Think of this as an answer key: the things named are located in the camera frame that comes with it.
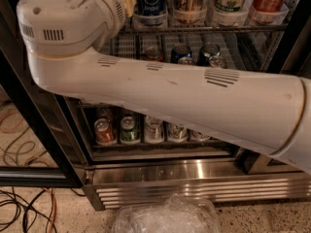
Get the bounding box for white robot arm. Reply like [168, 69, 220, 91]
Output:
[17, 0, 311, 173]

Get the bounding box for stainless steel fridge cabinet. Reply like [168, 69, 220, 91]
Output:
[0, 0, 311, 212]

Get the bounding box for brown bottle white cap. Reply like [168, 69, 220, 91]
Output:
[190, 130, 210, 142]

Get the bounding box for right glass fridge door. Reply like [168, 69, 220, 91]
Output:
[242, 151, 300, 175]

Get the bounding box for red Coca-Cola can rear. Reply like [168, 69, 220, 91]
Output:
[143, 46, 163, 62]

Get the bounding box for blue Pepsi can rear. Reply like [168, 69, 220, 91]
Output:
[170, 44, 192, 63]

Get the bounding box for blue pepsi can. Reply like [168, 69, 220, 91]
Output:
[170, 44, 192, 63]
[178, 56, 193, 65]

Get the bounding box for blue Pepsi can front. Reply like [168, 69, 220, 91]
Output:
[178, 56, 193, 65]

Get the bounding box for green soda can rear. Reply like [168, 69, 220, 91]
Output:
[197, 43, 221, 66]

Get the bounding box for green soda can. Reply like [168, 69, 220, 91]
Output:
[197, 43, 221, 66]
[209, 56, 227, 69]

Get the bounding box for green soda can front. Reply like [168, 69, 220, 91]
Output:
[209, 56, 227, 69]

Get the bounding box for orange soda can bottom rear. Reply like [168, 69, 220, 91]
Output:
[96, 107, 114, 122]

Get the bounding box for orange soda can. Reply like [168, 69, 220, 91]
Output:
[94, 118, 115, 145]
[96, 107, 114, 122]

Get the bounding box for orange soda can bottom front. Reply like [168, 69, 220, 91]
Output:
[94, 118, 115, 145]

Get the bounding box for clear plastic bag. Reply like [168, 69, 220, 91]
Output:
[112, 194, 221, 233]

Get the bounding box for orange cable on floor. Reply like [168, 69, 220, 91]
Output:
[42, 187, 58, 233]

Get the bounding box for black cables on floor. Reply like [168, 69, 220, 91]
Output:
[0, 187, 86, 233]

